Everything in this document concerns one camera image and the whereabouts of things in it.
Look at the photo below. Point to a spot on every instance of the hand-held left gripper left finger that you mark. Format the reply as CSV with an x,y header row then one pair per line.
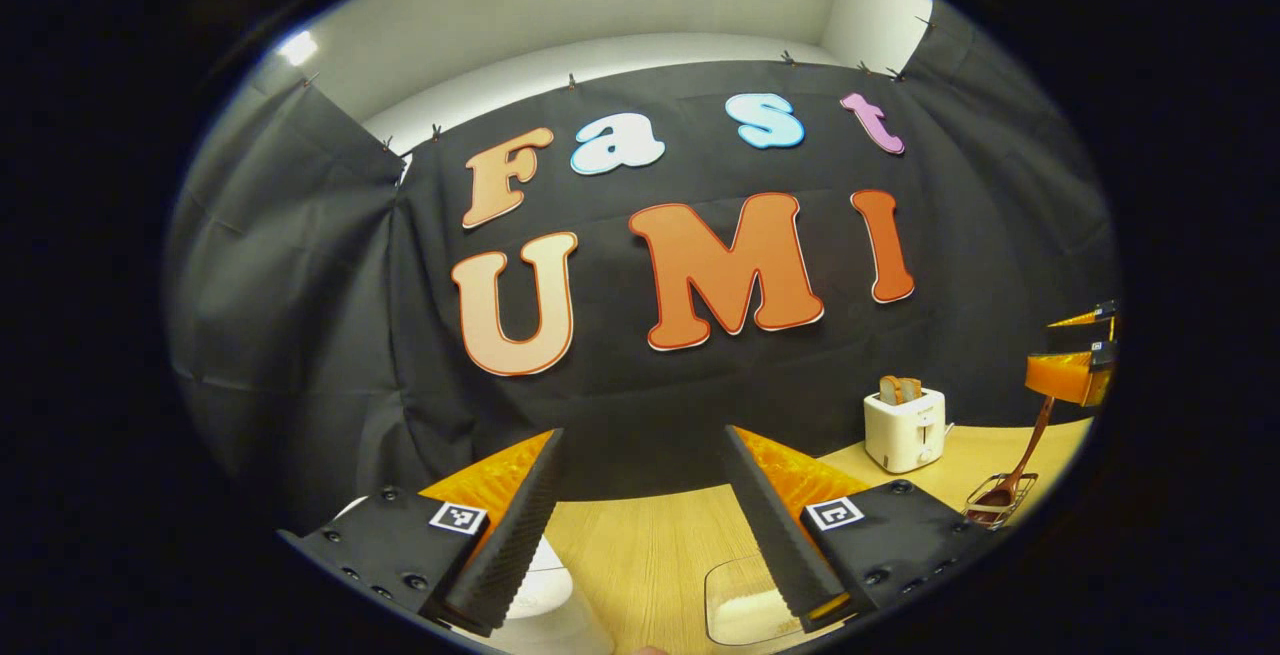
x,y
520,535

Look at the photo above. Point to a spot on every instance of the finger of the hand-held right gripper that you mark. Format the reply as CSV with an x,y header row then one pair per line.
x,y
1085,330
1065,377

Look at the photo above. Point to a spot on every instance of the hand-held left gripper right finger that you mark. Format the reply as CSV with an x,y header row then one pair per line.
x,y
770,535

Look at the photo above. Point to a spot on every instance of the white rice cooker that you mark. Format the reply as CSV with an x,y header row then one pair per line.
x,y
540,585

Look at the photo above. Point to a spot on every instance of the brown wooden spoon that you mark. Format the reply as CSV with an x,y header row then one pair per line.
x,y
1035,435

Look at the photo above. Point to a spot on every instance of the clear container of rice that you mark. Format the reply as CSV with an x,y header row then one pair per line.
x,y
740,615

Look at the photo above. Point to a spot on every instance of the brown toast slice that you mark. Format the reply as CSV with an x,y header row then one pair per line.
x,y
890,391
910,390

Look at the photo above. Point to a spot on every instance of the white toaster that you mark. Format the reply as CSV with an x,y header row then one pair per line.
x,y
900,435

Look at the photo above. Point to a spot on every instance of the ceiling light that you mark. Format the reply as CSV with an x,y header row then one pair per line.
x,y
298,47

